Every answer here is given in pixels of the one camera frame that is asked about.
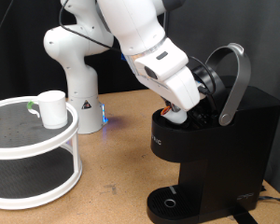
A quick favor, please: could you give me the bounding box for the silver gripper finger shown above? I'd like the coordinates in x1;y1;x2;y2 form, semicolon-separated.
168;102;183;114

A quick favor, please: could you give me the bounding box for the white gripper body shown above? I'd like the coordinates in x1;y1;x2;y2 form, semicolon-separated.
145;65;207;112

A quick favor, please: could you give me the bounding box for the white coffee pod orange lid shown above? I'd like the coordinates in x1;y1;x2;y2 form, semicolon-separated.
160;106;189;125

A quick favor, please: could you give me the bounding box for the black Keurig coffee machine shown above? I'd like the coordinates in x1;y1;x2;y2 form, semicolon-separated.
146;42;280;224

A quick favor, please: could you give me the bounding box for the white mug green-taped handle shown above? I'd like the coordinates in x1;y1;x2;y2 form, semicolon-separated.
26;90;69;130

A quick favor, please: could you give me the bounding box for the black drip tray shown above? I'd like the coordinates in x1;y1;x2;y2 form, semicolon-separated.
146;185;199;224

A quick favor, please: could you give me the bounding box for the grey partition panel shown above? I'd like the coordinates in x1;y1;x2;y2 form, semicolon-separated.
160;0;280;200

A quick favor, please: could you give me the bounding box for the white two-tier turntable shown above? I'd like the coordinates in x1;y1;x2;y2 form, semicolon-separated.
0;95;84;211

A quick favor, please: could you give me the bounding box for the black curtain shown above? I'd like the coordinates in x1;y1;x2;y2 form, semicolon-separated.
0;0;166;104

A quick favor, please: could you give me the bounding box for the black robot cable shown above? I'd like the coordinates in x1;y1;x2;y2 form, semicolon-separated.
58;0;218;118

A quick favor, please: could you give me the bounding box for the black strap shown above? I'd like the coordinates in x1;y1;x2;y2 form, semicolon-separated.
228;210;258;224

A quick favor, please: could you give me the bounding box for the braided power cable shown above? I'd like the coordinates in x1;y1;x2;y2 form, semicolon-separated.
258;195;280;206

